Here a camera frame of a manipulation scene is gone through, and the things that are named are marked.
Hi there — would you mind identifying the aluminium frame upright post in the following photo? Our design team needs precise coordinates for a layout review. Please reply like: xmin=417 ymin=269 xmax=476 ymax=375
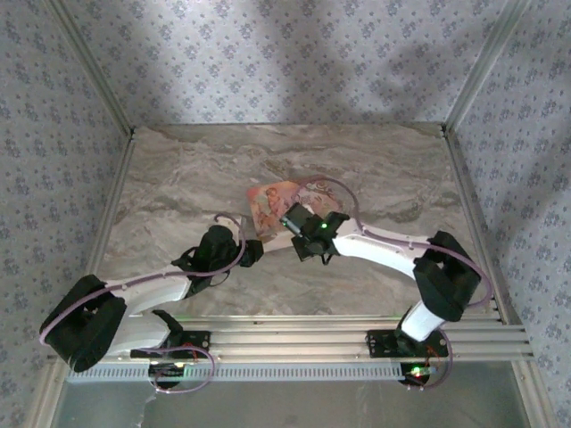
xmin=441 ymin=0 xmax=534 ymax=135
xmin=46 ymin=0 xmax=137 ymax=135

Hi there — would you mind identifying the grey slotted cable duct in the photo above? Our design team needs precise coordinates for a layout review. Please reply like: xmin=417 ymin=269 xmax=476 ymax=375
xmin=65 ymin=363 xmax=414 ymax=384

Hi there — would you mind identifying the aluminium frame cross rail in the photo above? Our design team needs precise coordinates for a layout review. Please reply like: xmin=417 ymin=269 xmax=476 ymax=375
xmin=47 ymin=314 xmax=535 ymax=363

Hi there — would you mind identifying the aluminium frame side rail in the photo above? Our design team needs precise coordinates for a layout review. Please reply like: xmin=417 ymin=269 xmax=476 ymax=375
xmin=439 ymin=126 xmax=525 ymax=329
xmin=87 ymin=127 xmax=137 ymax=280

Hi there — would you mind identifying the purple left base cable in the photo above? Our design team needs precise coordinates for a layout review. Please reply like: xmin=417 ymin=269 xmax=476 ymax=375
xmin=149 ymin=345 xmax=216 ymax=394

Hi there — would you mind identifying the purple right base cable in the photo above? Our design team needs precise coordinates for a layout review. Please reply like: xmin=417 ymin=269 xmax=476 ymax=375
xmin=408 ymin=334 xmax=456 ymax=391

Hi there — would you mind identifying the aluminium frame leg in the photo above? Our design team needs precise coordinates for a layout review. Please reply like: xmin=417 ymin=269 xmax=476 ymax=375
xmin=30 ymin=363 xmax=68 ymax=428
xmin=511 ymin=360 xmax=552 ymax=428

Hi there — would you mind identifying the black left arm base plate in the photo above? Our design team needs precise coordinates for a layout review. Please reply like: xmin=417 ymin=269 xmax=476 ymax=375
xmin=129 ymin=330 xmax=212 ymax=359

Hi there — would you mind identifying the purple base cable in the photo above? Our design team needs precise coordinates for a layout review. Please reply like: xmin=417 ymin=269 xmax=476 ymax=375
xmin=408 ymin=334 xmax=456 ymax=391
xmin=149 ymin=345 xmax=216 ymax=394

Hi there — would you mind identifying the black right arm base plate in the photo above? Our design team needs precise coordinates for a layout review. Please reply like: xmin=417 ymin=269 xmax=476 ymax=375
xmin=366 ymin=328 xmax=450 ymax=359

